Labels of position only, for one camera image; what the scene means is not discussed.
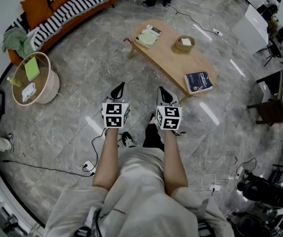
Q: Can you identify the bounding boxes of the black tripod stand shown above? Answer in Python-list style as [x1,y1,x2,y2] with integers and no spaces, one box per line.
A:
[257,39,283,66]

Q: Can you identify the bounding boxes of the white wipes packet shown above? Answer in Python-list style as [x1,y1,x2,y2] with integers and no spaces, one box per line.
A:
[21,82,37,103]

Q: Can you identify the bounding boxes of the green-white magazine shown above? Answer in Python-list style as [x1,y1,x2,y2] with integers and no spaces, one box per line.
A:
[134,24,162,49]

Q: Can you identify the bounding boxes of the bright green notebook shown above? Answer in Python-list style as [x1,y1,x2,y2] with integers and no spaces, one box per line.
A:
[24,56,40,82]

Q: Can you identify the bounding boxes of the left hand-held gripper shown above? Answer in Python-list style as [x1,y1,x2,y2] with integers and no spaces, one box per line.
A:
[101,82,132,129]

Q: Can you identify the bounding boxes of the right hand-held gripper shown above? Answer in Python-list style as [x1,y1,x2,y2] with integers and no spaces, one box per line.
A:
[155,86,183,131]

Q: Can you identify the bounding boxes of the black floor cable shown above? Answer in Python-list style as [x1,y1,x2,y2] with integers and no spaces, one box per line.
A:
[0,159,95,178]

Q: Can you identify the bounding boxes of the dark wooden side desk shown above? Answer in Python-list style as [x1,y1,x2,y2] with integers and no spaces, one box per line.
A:
[247,69,283,125]

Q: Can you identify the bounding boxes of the black office chair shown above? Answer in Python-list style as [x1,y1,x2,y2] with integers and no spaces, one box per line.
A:
[237,180,283,209]

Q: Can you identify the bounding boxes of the person's black trousers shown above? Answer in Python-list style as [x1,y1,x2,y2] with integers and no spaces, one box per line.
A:
[142,123,166,152]

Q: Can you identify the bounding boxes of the person's left shoe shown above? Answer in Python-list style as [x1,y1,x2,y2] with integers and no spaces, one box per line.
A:
[121,131,136,148]

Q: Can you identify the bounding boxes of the dark blue book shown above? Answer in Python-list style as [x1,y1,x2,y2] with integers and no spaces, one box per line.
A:
[183,71,213,95]

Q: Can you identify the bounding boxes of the round beige side table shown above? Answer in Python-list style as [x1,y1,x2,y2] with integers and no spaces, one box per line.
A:
[11,52,60,107]

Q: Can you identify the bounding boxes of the round bamboo basket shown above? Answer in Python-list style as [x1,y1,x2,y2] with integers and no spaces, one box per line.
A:
[175,35,196,52]

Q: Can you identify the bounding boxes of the wooden coffee table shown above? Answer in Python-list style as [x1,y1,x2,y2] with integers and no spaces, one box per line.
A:
[128,19,218,103]

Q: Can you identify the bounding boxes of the yellow drink bottle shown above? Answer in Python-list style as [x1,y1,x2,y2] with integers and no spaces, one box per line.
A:
[6,77,23,87]

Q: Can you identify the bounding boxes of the small orange cushion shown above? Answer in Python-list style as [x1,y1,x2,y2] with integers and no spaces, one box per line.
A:
[50,0,73,12]

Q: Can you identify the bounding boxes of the black power cable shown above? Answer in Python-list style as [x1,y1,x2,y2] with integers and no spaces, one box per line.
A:
[165,5,217,34]

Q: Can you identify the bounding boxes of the person's beige shirt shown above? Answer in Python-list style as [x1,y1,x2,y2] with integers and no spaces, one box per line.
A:
[44,147,235,237]

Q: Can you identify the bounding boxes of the person's left forearm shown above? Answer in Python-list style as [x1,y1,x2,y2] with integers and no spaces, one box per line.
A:
[92,128,120,191]

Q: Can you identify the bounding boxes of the green knitted blanket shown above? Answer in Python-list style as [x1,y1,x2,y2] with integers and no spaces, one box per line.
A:
[1,27,37,59]

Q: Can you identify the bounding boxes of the large orange cushion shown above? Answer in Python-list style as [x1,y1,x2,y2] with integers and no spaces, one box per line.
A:
[20,0,54,31]

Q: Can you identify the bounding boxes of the white folded towel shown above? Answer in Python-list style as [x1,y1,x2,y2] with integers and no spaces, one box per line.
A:
[27,27,40,38]

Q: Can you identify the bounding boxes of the black white striped blanket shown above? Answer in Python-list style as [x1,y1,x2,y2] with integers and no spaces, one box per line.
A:
[5,0,109,51]

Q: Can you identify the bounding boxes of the white cabinet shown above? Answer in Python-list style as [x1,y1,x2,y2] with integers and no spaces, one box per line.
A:
[231,3,270,55]

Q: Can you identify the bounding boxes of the person's right forearm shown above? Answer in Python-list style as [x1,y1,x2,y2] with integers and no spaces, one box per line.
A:
[161,129,189,197]

